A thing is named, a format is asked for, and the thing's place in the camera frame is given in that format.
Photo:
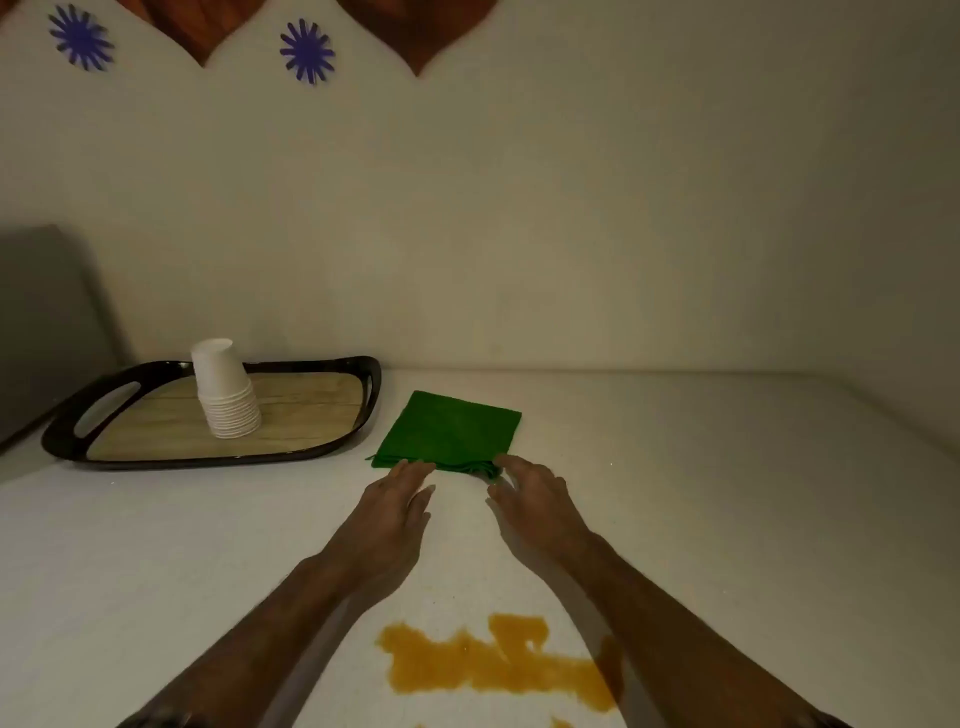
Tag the person's left thumb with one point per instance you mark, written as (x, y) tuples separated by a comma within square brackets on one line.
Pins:
[(424, 506)]

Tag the person's right thumb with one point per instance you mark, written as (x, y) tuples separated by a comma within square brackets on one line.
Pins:
[(501, 501)]

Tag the person's left hand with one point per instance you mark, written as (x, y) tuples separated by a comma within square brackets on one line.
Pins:
[(379, 529)]

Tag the person's right forearm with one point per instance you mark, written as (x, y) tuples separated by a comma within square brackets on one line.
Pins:
[(675, 645)]

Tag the stack of white paper cups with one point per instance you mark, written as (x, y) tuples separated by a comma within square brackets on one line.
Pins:
[(223, 390)]

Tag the brown pointed wall decoration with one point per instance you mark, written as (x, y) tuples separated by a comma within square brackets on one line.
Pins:
[(416, 30), (199, 26)]

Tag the green folded cloth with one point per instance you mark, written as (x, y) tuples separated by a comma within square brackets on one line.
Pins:
[(450, 433)]

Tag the person's right hand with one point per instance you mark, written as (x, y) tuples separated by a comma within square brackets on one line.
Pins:
[(540, 517)]

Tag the orange liquid spill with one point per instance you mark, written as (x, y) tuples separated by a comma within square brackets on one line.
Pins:
[(480, 664)]

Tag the person's left forearm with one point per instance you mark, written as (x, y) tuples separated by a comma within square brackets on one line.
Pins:
[(255, 652)]

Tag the blue paper flower decoration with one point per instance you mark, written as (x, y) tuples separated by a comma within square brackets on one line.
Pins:
[(81, 37), (307, 51)]

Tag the black tray with wood-look base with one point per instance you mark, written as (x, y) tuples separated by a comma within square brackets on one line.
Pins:
[(307, 420)]

